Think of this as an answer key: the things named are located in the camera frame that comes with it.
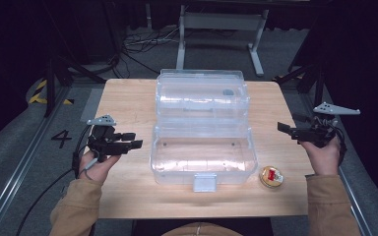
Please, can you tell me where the black metal stand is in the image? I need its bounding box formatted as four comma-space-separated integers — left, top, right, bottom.
273, 60, 330, 111
43, 0, 108, 118

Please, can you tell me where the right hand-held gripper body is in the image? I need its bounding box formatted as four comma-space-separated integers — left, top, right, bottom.
289, 101, 361, 148

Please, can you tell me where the person's torso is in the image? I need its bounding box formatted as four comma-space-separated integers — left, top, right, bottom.
131, 217, 274, 236

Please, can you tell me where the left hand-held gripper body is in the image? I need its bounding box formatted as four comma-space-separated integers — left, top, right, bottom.
86, 114, 126, 163

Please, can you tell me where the grey plug cable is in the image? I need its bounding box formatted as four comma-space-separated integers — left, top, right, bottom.
83, 157, 100, 181

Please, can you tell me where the bundle of floor cables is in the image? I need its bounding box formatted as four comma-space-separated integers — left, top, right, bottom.
120, 25, 185, 81

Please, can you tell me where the person's left hand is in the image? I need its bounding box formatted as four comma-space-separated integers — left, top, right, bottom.
78, 150, 121, 184

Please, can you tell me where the aluminium floor rail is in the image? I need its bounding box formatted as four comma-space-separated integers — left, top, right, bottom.
0, 86, 71, 236
338, 165, 374, 236

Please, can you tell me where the person's right hand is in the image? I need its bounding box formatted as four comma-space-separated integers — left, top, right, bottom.
299, 135, 342, 177

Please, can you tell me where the small round gold tin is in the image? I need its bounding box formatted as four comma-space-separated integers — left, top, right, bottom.
259, 165, 284, 190

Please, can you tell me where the clear plastic storage box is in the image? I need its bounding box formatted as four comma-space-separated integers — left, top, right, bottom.
149, 68, 260, 194

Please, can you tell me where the yellow black hazard tape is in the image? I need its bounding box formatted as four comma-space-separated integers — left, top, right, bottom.
28, 79, 75, 106

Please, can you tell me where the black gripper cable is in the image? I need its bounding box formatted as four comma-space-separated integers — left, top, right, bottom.
327, 121, 348, 165
15, 124, 95, 236

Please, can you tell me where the white metal desk frame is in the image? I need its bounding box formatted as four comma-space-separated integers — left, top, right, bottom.
175, 4, 271, 78

